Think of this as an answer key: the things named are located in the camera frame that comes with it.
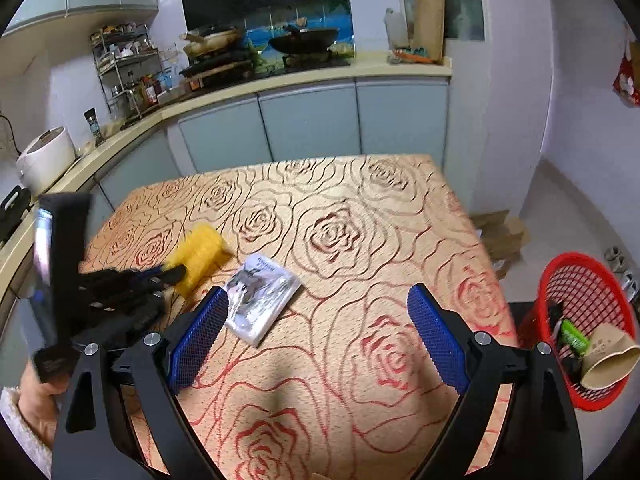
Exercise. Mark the person's left forearm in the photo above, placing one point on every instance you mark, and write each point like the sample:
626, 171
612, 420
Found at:
20, 435

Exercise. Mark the silver foil packet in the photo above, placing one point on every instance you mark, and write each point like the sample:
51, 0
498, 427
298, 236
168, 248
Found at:
260, 300

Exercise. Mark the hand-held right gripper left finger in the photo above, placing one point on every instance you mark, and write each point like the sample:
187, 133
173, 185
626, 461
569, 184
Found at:
200, 340

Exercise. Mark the black sandwich maker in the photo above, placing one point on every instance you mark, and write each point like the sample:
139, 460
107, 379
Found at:
12, 210

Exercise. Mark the green and orange scrubbers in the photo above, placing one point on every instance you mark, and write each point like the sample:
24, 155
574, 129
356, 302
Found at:
412, 54

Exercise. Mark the brown paper cup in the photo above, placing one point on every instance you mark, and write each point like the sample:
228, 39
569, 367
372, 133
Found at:
607, 355

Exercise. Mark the white shoe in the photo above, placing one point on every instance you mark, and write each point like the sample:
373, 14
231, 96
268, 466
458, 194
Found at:
634, 292
627, 280

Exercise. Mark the green plastic wrapper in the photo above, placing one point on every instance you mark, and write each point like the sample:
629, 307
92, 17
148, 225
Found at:
574, 337

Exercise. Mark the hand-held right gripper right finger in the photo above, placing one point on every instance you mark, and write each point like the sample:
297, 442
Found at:
437, 340

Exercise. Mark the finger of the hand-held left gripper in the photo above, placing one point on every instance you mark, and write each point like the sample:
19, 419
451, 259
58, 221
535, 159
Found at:
125, 310
135, 278

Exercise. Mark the red plastic mesh basket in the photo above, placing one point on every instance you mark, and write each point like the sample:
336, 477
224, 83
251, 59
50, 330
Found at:
597, 400

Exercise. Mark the black wok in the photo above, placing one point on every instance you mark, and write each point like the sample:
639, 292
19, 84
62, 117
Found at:
302, 42

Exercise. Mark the beige shoe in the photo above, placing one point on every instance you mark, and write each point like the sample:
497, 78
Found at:
612, 254
619, 263

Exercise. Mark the white rice cooker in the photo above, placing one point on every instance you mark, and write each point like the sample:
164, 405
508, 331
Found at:
45, 157

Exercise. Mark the cardboard box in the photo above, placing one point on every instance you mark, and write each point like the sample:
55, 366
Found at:
502, 240

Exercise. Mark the red sauce bottle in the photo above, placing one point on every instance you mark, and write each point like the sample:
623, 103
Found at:
150, 91

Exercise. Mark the dark standing pouch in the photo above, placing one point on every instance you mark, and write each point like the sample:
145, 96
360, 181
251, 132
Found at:
93, 127

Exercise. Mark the black gas stove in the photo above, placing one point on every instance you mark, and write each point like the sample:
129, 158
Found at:
320, 62

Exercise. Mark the wooden cutting board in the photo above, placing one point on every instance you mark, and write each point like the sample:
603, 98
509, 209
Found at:
429, 15

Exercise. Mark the small yellow foam piece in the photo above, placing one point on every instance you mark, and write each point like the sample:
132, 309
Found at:
202, 255

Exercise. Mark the metal spice rack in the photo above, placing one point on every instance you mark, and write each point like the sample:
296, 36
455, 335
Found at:
122, 60

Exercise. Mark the rose-patterned tablecloth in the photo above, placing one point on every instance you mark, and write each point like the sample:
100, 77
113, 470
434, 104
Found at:
350, 260

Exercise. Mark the red hanging decoration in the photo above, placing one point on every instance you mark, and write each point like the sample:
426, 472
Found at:
627, 80

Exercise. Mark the beige frying pan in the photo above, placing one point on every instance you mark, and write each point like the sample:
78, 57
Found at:
210, 42

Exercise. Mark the grey kitchen counter cabinets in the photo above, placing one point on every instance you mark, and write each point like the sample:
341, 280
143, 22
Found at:
310, 115

